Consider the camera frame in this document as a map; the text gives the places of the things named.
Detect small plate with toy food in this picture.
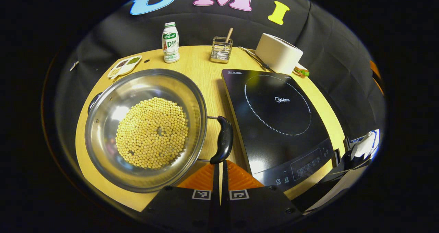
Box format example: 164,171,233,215
293,64,310,77

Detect black backdrop cloth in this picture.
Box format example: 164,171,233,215
55,0,386,148

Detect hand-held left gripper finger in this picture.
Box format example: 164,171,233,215
141,162,221,232
221,160,303,232

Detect white milk drink bottle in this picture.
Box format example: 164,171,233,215
162,22,180,63

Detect steel pot with black handles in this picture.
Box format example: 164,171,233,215
84,68,234,193

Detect wire mesh utensil holder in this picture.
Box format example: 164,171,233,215
210,36,234,64

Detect pile of yellow soybeans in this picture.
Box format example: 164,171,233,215
115,96,189,170

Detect white divided bean dish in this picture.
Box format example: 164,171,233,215
107,55,143,80

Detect white toaster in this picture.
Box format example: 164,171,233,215
255,33,304,75

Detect black induction cooktop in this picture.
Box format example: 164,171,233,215
221,68,335,192

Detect wooden handled spoon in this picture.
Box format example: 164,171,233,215
218,27,234,60

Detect black toaster cable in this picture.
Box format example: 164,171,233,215
237,46,271,72

